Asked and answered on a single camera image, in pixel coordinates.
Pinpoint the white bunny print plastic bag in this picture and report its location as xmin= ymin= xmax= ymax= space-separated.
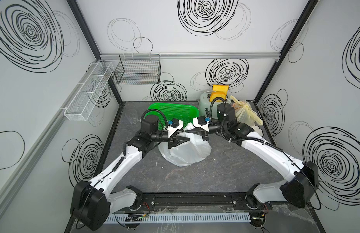
xmin=158 ymin=133 xmax=212 ymax=167

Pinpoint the yellowish fruit print plastic bag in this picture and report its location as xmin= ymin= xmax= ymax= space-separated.
xmin=230 ymin=96 xmax=263 ymax=127

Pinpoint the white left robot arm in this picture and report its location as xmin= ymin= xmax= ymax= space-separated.
xmin=70 ymin=109 xmax=189 ymax=231

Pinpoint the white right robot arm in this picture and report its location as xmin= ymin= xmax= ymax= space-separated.
xmin=191 ymin=98 xmax=319 ymax=210

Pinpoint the green plastic basket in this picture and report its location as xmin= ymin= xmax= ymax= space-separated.
xmin=148 ymin=103 xmax=199 ymax=132

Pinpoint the mint green toaster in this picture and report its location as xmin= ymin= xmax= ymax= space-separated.
xmin=198 ymin=90 xmax=222 ymax=118

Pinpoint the front toast slice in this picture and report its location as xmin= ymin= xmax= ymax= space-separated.
xmin=209 ymin=92 xmax=226 ymax=102

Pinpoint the toast slice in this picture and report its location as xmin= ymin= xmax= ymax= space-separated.
xmin=213 ymin=84 xmax=229 ymax=95
xmin=209 ymin=92 xmax=226 ymax=102

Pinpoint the clear plastic cup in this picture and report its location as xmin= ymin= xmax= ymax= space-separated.
xmin=125 ymin=109 xmax=139 ymax=125

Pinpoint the back toast slice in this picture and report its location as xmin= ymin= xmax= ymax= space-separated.
xmin=213 ymin=84 xmax=229 ymax=95

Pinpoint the white scalloped plate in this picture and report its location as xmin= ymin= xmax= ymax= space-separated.
xmin=252 ymin=126 xmax=263 ymax=137

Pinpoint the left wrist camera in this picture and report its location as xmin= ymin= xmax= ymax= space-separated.
xmin=167 ymin=118 xmax=183 ymax=138

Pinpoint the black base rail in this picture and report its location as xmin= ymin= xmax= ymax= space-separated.
xmin=137 ymin=192 xmax=252 ymax=212

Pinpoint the black wire wall basket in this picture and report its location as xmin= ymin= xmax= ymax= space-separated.
xmin=114 ymin=53 xmax=161 ymax=85

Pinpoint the grey slotted cable duct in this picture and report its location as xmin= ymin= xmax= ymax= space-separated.
xmin=105 ymin=213 xmax=252 ymax=224

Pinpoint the white mesh wall shelf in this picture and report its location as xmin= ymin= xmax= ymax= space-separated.
xmin=64 ymin=61 xmax=113 ymax=121

